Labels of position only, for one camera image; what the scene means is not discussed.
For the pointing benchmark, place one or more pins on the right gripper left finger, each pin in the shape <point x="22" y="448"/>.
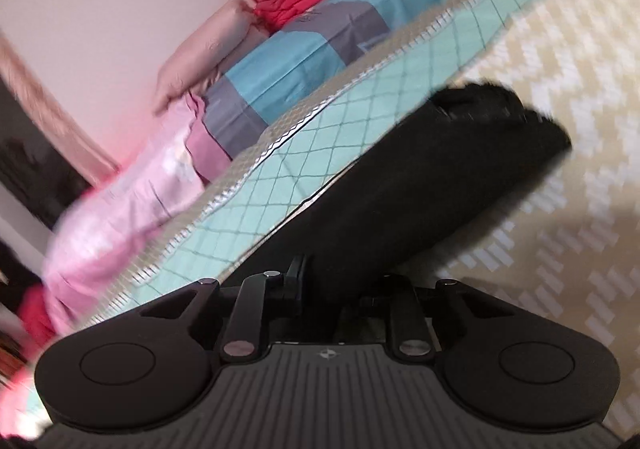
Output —
<point x="260" y="299"/>

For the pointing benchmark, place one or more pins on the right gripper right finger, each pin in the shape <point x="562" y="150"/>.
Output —
<point x="423" y="320"/>

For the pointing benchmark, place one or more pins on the black pants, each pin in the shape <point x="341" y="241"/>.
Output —
<point x="464" y="149"/>

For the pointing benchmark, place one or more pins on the pink and blue folded quilt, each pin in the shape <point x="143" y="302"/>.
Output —
<point x="199" y="136"/>

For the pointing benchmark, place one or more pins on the red folded clothes on shelf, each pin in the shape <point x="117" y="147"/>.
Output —
<point x="36" y="320"/>

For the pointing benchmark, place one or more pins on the pink pillow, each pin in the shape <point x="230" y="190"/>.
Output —
<point x="222" y="41"/>

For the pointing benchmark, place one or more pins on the pink curtain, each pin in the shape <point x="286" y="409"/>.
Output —
<point x="52" y="120"/>

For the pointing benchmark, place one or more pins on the patterned bed sheet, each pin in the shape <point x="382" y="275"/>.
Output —
<point x="439" y="248"/>

